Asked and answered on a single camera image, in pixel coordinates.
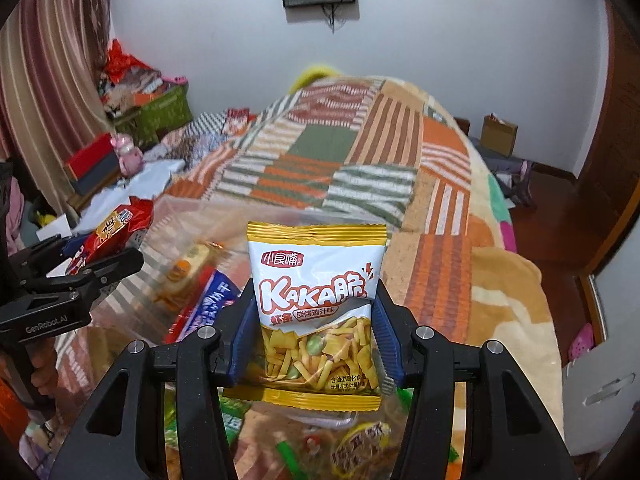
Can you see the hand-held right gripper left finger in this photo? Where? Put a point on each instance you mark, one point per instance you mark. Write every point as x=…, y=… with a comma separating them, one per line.
x=240, y=335

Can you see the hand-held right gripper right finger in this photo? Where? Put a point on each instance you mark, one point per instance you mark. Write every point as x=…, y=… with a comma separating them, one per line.
x=385, y=335

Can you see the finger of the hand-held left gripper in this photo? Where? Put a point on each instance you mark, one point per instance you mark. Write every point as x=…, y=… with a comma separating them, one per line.
x=115, y=267
x=42, y=257

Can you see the red snack packet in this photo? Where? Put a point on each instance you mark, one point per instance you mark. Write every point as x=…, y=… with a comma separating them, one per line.
x=120, y=225

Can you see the yellow white snack packet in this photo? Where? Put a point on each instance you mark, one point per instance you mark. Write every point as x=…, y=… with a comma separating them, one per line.
x=310, y=270

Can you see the clear plastic container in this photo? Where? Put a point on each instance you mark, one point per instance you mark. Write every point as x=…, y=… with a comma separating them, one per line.
x=225, y=220

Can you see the person's left hand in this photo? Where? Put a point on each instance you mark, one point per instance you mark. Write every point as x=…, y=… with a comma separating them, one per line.
x=45, y=375

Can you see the blue snack packet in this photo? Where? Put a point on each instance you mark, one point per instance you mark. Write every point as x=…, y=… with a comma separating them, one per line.
x=210, y=305

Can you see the orange pastry packet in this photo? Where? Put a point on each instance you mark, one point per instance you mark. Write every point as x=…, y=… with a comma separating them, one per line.
x=185, y=270

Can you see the green peas packet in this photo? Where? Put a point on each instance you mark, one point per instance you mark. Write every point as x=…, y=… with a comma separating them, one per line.
x=232, y=417

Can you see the white cloth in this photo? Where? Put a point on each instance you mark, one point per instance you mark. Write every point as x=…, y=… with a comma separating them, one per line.
x=145, y=180

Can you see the grey box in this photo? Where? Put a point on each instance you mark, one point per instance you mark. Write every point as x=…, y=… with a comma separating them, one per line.
x=97, y=175

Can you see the red box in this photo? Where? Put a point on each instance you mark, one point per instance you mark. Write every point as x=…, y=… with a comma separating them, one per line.
x=90, y=152

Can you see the pink doll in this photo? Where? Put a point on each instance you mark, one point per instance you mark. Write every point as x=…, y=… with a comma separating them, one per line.
x=126, y=152

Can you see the round yellow snack packet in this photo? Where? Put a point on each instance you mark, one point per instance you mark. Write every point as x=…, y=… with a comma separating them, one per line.
x=360, y=450

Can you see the small green red packet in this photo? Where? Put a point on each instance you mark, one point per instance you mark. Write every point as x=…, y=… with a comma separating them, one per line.
x=300, y=452

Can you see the green storage box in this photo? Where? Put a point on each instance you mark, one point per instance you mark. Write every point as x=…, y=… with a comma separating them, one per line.
x=160, y=112

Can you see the checkered patterned quilt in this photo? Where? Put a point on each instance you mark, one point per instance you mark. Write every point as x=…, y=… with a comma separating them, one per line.
x=205, y=132

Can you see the patchwork striped blanket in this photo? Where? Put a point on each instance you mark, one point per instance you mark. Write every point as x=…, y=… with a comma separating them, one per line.
x=350, y=160

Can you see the pile of clutter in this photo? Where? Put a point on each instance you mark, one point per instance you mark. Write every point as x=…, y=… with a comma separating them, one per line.
x=135, y=87

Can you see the pink slipper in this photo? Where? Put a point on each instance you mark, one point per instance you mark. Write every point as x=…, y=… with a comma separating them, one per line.
x=581, y=341

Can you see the striped brown curtain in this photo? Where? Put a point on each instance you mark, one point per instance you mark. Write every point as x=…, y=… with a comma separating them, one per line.
x=50, y=60

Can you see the dark shoes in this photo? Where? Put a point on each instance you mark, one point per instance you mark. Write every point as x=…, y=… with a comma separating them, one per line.
x=515, y=182

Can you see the red plastic bag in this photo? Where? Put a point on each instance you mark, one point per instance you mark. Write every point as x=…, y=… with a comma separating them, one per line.
x=122, y=62

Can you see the cardboard box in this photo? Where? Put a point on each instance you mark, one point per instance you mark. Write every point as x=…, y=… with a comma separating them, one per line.
x=500, y=135

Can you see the white wardrobe sliding door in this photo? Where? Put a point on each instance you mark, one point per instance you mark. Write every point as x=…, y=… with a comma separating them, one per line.
x=620, y=300

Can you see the wooden door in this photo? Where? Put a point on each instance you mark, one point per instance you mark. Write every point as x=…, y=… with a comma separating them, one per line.
x=612, y=160

